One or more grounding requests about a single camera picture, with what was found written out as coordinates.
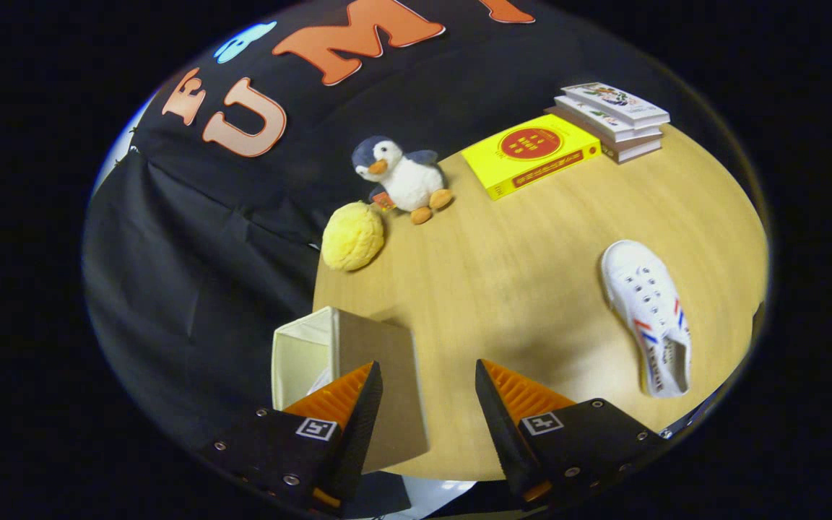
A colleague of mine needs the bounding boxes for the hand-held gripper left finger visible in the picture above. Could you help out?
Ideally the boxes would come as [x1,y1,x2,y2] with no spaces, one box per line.
[199,361,384,515]

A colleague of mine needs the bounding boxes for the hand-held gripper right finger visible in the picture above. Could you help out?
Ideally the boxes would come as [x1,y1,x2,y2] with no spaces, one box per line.
[475,359,673,510]

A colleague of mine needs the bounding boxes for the brown fabric storage box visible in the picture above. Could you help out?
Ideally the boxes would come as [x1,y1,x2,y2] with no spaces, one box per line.
[272,306,429,474]

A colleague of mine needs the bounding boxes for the yellow fuzzy plush ball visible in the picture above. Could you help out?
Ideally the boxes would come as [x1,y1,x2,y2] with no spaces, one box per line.
[321,201,386,272]

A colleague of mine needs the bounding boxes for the penguin plush toy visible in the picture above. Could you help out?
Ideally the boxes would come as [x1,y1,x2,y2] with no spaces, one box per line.
[352,135,454,225]

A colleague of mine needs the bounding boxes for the yellow book red circle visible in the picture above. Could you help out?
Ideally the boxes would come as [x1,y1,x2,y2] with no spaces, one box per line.
[461,114,602,201]

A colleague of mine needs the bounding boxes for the white paperback book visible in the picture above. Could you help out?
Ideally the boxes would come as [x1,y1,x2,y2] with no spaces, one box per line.
[553,95,666,143]

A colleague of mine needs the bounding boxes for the white floral cover book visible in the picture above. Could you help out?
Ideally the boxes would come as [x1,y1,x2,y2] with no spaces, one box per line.
[560,82,671,129]

